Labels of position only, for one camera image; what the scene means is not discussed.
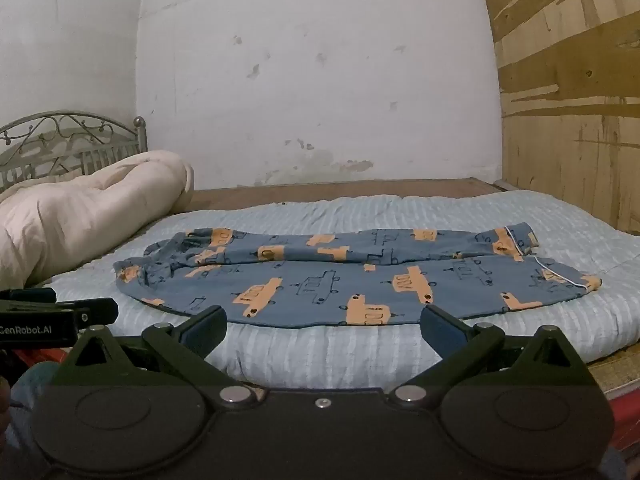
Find blue pants with orange print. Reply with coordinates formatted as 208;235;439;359
112;222;603;330

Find person's blue clothing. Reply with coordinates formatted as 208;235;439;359
7;360;63;480

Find brown wooden bed board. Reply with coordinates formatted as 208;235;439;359
172;176;640;403

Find plywood panel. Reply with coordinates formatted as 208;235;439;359
472;0;640;237

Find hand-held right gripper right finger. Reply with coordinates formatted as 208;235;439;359
390;305;603;406

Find grey metal headboard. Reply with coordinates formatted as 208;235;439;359
0;112;149;194

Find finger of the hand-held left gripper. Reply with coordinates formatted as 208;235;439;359
0;287;57;304
54;297;120;327

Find light blue ribbed blanket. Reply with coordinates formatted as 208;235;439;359
42;191;640;392

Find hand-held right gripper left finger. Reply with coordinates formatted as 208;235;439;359
52;305;257;406

